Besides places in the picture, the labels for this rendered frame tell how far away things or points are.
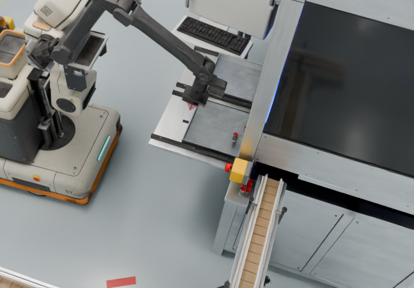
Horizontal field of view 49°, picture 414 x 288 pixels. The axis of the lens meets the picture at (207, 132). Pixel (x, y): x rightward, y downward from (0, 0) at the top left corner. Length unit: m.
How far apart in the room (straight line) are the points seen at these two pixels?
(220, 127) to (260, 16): 0.77
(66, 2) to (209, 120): 0.80
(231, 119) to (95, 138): 0.98
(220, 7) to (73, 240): 1.59
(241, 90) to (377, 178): 0.83
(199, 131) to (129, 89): 1.42
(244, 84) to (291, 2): 1.06
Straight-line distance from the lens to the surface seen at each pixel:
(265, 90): 1.58
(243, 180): 1.86
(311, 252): 2.48
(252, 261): 1.79
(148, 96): 3.41
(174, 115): 2.16
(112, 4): 1.65
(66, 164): 2.76
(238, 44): 2.63
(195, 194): 2.95
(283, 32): 1.41
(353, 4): 1.32
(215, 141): 2.09
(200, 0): 2.75
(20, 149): 2.66
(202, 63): 1.73
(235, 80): 2.35
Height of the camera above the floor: 2.56
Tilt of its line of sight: 53 degrees down
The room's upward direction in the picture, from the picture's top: 10 degrees clockwise
